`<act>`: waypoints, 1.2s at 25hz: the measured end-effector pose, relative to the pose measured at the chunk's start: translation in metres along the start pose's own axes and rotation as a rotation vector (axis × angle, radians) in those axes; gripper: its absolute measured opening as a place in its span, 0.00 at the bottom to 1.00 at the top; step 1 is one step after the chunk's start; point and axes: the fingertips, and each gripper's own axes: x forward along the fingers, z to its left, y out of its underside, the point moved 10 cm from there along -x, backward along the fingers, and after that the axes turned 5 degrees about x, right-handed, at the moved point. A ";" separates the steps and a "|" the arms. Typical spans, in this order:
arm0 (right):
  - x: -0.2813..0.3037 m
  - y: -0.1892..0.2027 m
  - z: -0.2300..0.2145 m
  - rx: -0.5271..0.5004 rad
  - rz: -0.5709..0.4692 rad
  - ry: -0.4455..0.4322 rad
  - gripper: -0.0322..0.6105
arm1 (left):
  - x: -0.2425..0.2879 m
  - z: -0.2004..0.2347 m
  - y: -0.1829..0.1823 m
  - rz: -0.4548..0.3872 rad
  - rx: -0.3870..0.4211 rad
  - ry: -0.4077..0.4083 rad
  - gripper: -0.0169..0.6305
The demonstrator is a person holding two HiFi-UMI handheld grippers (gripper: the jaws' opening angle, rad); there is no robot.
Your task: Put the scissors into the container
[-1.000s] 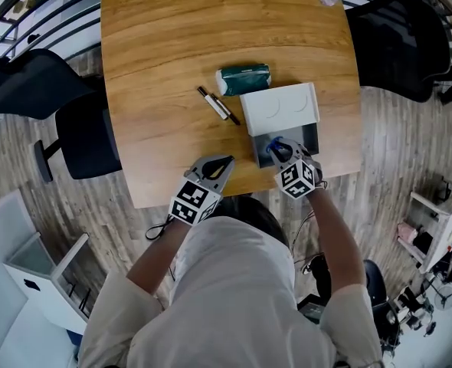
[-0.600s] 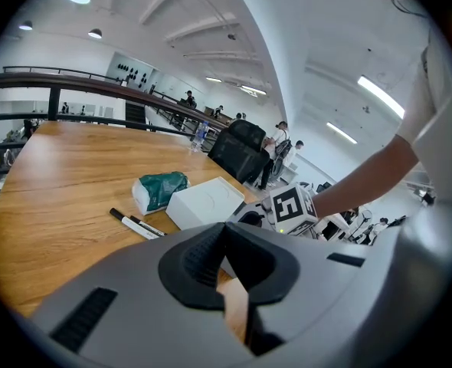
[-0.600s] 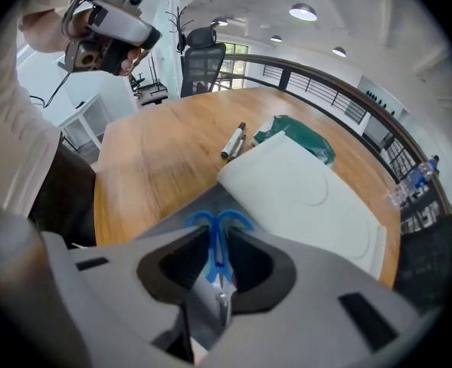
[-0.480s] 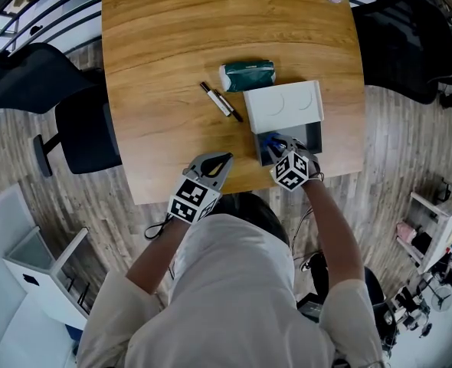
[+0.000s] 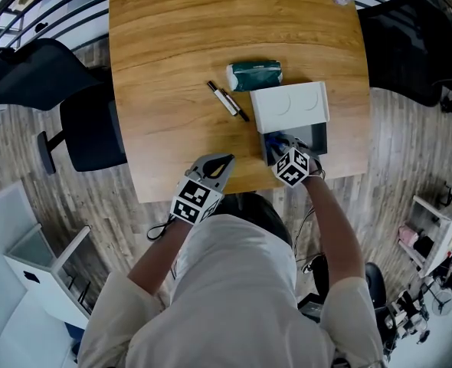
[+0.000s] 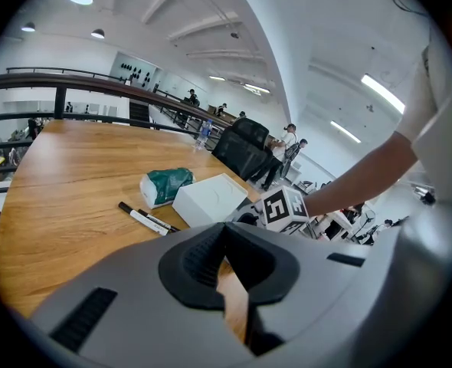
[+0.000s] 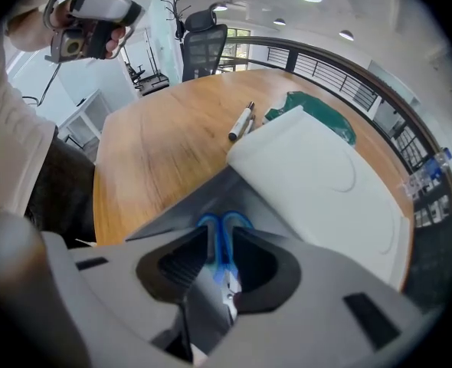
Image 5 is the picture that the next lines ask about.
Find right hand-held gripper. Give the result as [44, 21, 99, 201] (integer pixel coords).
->
[268, 136, 322, 188]

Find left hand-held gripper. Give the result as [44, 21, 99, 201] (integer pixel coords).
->
[169, 153, 236, 226]

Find blue-handled scissors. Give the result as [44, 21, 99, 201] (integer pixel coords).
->
[264, 130, 289, 156]

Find dark grey container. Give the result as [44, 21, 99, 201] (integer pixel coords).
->
[259, 122, 329, 167]

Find person's left forearm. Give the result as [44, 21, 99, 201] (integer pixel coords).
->
[127, 215, 197, 297]

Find person's right forearm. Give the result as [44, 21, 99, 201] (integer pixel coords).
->
[303, 174, 367, 285]

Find white container lid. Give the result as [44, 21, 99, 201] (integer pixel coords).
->
[249, 80, 331, 134]

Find black marker pen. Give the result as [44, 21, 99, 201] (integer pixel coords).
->
[220, 87, 251, 123]

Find white-barrelled marker pen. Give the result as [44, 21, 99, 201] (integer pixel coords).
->
[206, 80, 240, 117]

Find green tissue pack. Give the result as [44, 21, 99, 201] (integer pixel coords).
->
[225, 60, 284, 93]

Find person's white shirt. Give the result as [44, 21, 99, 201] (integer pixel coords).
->
[76, 212, 387, 368]

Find black office chair with armrest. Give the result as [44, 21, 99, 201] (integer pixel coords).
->
[0, 38, 129, 176]

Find black mesh office chair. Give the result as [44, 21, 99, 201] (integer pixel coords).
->
[357, 0, 452, 108]

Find black box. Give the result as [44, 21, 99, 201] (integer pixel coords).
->
[297, 292, 327, 324]

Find black round stool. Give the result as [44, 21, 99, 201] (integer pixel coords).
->
[363, 261, 388, 311]

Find white open shelf unit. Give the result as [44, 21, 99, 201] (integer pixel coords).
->
[397, 192, 452, 280]

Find black floor fan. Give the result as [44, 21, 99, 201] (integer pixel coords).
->
[429, 288, 452, 317]

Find white cabinet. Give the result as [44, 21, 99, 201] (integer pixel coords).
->
[0, 179, 93, 368]

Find black looped cable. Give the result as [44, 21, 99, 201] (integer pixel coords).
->
[146, 213, 178, 242]

